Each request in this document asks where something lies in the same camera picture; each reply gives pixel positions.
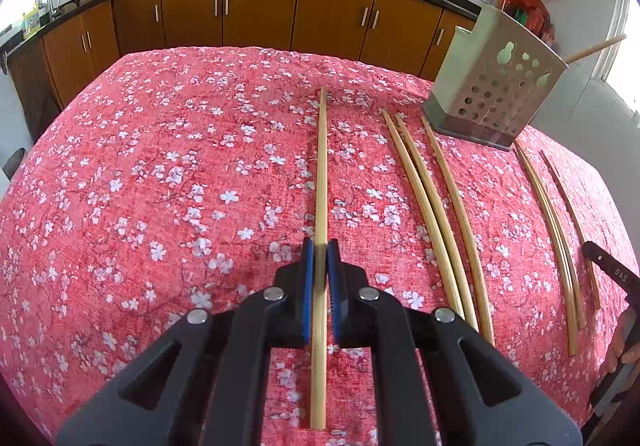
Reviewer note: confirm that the red bag of packets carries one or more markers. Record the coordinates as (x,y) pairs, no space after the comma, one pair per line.
(530,14)

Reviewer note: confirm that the metal faucet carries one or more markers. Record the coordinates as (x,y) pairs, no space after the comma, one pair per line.
(51,1)

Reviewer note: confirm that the yellow dish soap bottle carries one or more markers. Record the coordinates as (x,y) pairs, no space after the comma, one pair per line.
(31,24)

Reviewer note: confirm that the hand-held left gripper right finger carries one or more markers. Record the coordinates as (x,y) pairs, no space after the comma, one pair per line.
(334,296)

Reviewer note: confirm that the perforated pale green chopstick holder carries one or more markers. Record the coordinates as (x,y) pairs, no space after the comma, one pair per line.
(462,66)

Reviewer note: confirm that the row of wooden base cabinets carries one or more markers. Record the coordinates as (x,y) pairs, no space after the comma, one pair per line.
(260,11)

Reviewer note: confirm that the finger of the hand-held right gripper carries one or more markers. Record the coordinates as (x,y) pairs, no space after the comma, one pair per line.
(594,253)

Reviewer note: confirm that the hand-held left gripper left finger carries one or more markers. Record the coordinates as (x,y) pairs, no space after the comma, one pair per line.
(308,296)

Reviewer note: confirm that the person's right hand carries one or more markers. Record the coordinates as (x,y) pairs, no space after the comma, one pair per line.
(625,356)

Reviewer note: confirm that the large bright window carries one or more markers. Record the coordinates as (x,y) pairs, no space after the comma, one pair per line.
(625,41)

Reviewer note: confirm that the red floral tablecloth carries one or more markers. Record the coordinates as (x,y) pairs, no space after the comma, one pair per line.
(175,226)

